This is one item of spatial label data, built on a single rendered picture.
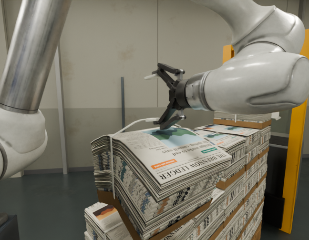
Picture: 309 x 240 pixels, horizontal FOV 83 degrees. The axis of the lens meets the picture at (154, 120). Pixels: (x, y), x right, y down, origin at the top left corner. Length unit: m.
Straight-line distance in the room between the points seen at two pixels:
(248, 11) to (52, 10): 0.46
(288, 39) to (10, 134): 0.66
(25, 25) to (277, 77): 0.55
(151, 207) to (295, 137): 1.73
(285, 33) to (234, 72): 0.14
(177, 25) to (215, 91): 3.06
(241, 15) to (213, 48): 3.06
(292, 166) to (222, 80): 1.78
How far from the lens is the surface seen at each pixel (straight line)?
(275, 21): 0.45
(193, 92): 0.39
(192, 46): 3.36
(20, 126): 0.58
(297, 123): 1.99
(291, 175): 2.11
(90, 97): 3.12
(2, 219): 0.61
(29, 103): 0.59
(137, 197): 0.47
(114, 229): 0.77
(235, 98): 0.33
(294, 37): 0.46
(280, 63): 0.32
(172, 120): 0.49
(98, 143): 0.65
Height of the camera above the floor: 1.31
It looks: 8 degrees down
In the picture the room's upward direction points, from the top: straight up
